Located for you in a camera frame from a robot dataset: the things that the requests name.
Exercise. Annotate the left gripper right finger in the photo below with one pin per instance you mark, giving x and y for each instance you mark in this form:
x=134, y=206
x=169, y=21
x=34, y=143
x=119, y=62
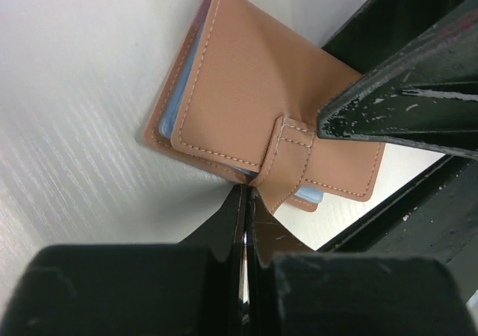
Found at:
x=294, y=290

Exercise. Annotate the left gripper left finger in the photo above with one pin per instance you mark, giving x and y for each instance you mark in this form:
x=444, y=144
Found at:
x=193, y=287

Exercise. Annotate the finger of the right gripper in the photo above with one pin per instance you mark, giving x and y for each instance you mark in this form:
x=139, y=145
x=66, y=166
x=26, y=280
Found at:
x=380, y=28
x=424, y=96

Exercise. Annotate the brown leather card holder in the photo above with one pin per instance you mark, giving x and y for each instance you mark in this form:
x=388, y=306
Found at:
x=241, y=101

